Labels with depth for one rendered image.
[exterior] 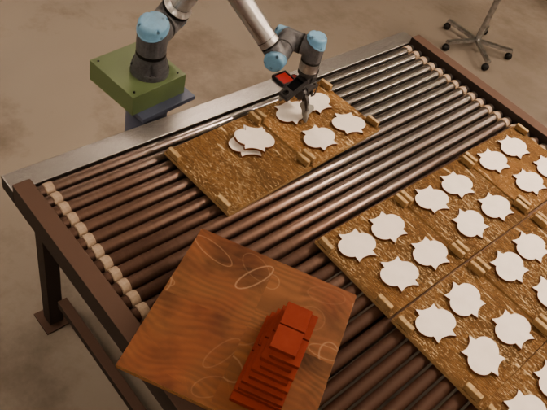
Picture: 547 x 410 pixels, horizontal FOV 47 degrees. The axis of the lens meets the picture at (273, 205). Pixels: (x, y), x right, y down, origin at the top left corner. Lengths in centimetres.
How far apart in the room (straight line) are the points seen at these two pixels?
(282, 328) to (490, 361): 75
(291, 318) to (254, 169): 81
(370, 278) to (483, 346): 40
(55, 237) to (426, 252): 120
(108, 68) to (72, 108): 132
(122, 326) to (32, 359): 109
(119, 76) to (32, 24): 205
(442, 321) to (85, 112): 249
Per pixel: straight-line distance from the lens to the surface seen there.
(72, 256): 192
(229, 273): 180
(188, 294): 174
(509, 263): 234
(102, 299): 183
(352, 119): 258
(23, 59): 420
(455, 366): 199
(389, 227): 221
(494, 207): 250
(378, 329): 197
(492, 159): 271
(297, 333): 156
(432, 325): 202
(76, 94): 393
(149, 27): 239
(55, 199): 210
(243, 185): 218
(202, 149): 228
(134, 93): 244
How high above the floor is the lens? 248
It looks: 46 degrees down
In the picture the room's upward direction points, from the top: 17 degrees clockwise
